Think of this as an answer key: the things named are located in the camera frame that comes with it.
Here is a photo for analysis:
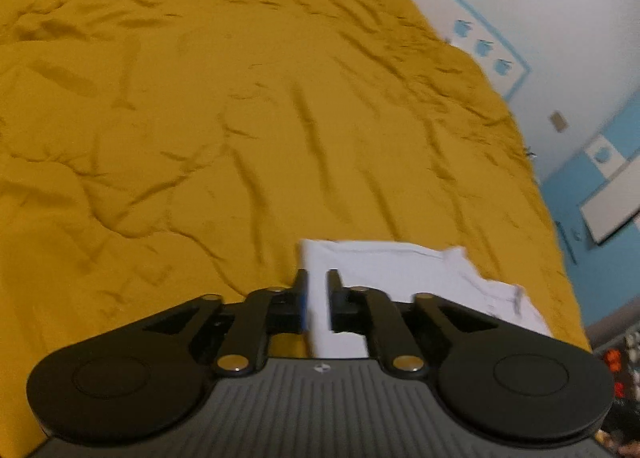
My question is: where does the white small t-shirt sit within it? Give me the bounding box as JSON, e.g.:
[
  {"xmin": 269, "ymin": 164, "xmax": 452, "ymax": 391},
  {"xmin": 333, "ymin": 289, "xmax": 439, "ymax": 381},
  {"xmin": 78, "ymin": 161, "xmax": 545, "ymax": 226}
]
[{"xmin": 299, "ymin": 239, "xmax": 551, "ymax": 360}]

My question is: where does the blue white wardrobe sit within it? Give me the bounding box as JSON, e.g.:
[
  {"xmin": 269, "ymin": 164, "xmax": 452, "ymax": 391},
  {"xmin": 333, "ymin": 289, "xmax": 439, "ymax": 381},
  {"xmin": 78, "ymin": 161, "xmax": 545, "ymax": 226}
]
[{"xmin": 542, "ymin": 94, "xmax": 640, "ymax": 326}]

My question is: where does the mustard yellow bedspread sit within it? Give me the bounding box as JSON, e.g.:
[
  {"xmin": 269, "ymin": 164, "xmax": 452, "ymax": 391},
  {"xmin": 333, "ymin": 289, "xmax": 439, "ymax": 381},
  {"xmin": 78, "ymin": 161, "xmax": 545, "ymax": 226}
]
[{"xmin": 1, "ymin": 0, "xmax": 588, "ymax": 457}]

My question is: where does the white blue headboard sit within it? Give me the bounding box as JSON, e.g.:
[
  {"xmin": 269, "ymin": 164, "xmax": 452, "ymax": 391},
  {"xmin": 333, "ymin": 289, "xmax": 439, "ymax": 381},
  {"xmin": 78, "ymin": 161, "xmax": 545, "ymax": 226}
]
[{"xmin": 413, "ymin": 0, "xmax": 530, "ymax": 100}]

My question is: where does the beige wall switch plate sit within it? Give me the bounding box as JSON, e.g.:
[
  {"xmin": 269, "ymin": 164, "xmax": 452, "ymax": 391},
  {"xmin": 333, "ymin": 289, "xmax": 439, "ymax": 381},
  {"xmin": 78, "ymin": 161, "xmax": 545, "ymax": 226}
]
[{"xmin": 549, "ymin": 110, "xmax": 568, "ymax": 133}]

